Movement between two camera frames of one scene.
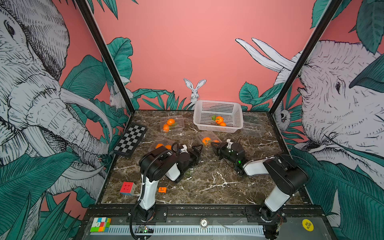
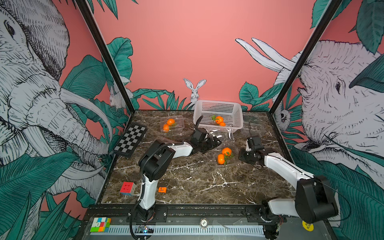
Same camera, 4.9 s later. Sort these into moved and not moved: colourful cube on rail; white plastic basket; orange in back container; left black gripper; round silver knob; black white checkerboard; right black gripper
Moved: right black gripper; left black gripper
Not moved: round silver knob; colourful cube on rail; white plastic basket; orange in back container; black white checkerboard
